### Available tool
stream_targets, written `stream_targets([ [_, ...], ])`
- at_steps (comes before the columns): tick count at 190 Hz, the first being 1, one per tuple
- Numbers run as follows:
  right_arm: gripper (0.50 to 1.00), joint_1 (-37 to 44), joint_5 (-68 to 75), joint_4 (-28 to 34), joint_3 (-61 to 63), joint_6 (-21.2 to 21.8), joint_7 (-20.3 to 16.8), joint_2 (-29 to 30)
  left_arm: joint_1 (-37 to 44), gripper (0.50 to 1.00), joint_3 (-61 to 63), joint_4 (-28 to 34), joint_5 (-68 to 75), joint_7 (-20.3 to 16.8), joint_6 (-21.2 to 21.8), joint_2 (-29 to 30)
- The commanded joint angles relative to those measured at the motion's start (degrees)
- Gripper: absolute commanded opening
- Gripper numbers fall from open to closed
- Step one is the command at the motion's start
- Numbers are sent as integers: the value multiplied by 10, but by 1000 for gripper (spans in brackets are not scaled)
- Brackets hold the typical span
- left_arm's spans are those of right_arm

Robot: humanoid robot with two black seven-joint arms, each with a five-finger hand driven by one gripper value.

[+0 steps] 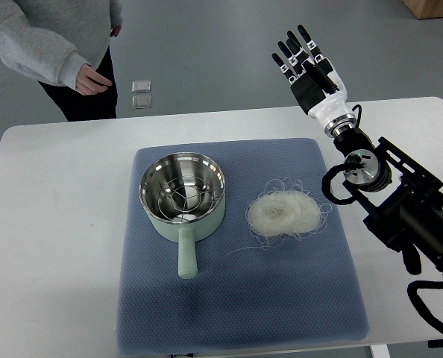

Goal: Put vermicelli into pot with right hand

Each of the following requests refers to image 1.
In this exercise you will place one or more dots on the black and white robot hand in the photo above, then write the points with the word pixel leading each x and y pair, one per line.
pixel 314 82

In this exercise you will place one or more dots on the wire steaming rack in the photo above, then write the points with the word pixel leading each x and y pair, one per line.
pixel 185 199

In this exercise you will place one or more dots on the person's bare hand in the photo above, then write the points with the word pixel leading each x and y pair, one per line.
pixel 89 82

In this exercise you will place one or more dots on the metal floor plate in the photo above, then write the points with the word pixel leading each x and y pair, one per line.
pixel 142 101
pixel 140 86

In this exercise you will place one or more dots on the white vermicelli bundle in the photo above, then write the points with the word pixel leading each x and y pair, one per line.
pixel 285 209

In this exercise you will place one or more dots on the wooden box corner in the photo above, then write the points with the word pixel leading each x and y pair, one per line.
pixel 425 9

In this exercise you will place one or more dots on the lower metal floor plate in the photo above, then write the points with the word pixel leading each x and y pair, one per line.
pixel 142 101

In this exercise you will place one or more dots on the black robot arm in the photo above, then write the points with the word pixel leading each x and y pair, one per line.
pixel 403 200

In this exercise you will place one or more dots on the mint green steel pot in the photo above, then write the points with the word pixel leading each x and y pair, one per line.
pixel 185 234

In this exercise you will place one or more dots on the blue textured table mat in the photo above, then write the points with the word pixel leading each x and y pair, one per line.
pixel 296 291

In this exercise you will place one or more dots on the upper metal floor plate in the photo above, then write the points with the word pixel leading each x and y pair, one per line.
pixel 140 86

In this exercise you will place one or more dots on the person's far hand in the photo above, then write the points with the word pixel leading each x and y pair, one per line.
pixel 114 32

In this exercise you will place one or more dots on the person in grey sweatshirt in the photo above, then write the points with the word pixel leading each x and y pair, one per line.
pixel 49 41

